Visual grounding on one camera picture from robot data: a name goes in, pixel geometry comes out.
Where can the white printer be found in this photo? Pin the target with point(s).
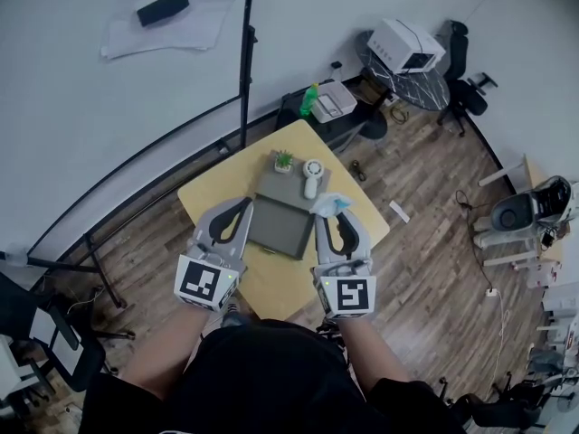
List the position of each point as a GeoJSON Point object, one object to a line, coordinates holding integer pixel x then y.
{"type": "Point", "coordinates": [335, 102]}

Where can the person's right forearm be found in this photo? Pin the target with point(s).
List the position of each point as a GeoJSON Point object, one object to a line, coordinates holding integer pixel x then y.
{"type": "Point", "coordinates": [375, 360]}

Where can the grey tray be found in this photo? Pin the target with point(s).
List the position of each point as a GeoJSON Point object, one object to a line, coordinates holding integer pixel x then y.
{"type": "Point", "coordinates": [280, 224]}

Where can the black whiteboard eraser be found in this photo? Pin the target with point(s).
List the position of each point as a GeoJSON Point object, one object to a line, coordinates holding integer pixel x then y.
{"type": "Point", "coordinates": [163, 7]}

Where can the small potted green plant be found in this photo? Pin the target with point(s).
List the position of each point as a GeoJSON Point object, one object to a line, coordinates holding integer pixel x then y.
{"type": "Point", "coordinates": [283, 163]}

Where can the white microwave oven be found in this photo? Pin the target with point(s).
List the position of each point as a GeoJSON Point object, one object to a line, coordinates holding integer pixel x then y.
{"type": "Point", "coordinates": [398, 43]}

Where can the white handheld fan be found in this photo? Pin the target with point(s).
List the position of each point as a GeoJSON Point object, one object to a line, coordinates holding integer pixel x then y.
{"type": "Point", "coordinates": [311, 183]}

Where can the round dark marble table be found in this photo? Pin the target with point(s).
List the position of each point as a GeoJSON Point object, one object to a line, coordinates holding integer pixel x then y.
{"type": "Point", "coordinates": [420, 91]}

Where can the yellow square table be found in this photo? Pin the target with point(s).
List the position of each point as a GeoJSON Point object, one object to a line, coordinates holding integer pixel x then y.
{"type": "Point", "coordinates": [217, 188]}

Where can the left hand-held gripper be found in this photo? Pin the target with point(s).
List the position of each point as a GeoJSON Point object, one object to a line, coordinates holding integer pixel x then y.
{"type": "Point", "coordinates": [199, 283]}

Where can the black office chair with headrest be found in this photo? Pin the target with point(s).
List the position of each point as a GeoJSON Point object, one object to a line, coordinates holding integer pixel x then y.
{"type": "Point", "coordinates": [466, 93]}

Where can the person's black shirt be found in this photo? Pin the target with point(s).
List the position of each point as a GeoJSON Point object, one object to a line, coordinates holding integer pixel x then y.
{"type": "Point", "coordinates": [271, 378]}

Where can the green plastic bottle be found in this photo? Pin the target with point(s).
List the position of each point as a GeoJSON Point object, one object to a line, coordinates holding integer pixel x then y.
{"type": "Point", "coordinates": [310, 102]}

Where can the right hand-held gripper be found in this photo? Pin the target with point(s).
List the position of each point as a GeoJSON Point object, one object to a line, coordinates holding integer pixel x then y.
{"type": "Point", "coordinates": [353, 294]}

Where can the person's shoe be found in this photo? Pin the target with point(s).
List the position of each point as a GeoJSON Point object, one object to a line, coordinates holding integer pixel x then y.
{"type": "Point", "coordinates": [230, 314]}

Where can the person's left forearm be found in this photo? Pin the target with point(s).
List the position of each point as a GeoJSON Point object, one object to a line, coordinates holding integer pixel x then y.
{"type": "Point", "coordinates": [158, 360]}

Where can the white paper sheets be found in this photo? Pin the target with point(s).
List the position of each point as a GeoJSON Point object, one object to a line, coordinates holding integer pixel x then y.
{"type": "Point", "coordinates": [181, 34]}

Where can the white power strip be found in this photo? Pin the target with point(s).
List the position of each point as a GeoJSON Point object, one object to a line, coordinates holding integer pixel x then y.
{"type": "Point", "coordinates": [492, 293]}

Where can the black-framed whiteboard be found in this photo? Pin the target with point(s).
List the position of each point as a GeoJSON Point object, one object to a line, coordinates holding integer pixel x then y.
{"type": "Point", "coordinates": [90, 129]}

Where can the black mesh office chair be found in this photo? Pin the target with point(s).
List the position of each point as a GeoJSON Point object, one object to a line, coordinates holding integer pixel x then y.
{"type": "Point", "coordinates": [18, 305]}

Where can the white and black robot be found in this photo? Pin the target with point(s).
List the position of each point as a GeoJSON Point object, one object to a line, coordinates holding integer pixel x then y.
{"type": "Point", "coordinates": [511, 210]}

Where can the black low stand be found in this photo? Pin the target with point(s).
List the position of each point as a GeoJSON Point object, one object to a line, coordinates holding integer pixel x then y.
{"type": "Point", "coordinates": [348, 129]}

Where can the white laptop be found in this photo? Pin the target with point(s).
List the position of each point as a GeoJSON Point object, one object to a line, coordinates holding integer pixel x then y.
{"type": "Point", "coordinates": [59, 346]}

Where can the white paper strip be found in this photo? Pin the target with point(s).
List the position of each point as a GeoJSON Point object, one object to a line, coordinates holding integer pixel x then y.
{"type": "Point", "coordinates": [400, 211]}

